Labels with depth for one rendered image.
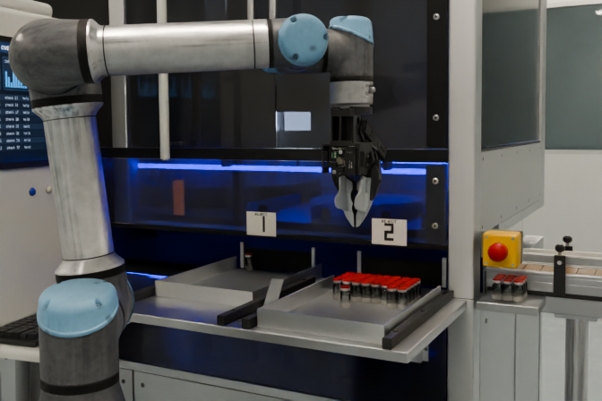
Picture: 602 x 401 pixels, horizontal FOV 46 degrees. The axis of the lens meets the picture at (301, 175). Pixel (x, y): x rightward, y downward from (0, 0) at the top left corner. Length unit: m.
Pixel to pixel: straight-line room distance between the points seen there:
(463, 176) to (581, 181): 4.62
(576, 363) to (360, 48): 0.91
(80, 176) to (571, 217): 5.30
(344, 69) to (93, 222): 0.49
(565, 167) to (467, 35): 4.64
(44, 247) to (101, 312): 0.81
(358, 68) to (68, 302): 0.59
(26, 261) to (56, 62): 0.85
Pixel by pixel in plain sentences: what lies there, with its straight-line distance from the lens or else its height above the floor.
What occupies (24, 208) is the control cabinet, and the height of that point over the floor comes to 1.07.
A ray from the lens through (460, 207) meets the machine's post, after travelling 1.58.
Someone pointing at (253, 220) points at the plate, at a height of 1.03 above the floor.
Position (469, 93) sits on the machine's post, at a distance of 1.57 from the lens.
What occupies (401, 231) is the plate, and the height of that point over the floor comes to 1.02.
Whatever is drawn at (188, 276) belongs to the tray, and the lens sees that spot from 1.76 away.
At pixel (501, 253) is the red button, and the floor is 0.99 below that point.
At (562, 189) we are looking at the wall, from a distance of 6.19.
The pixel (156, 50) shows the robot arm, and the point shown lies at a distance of 1.07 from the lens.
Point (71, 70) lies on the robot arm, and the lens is 1.09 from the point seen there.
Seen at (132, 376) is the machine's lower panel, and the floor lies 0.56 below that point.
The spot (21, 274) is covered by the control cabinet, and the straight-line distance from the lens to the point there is 1.85.
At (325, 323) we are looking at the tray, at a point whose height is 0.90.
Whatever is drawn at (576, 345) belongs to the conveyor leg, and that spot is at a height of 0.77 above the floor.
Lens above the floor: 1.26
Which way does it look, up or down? 4 degrees down
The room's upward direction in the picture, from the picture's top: 1 degrees counter-clockwise
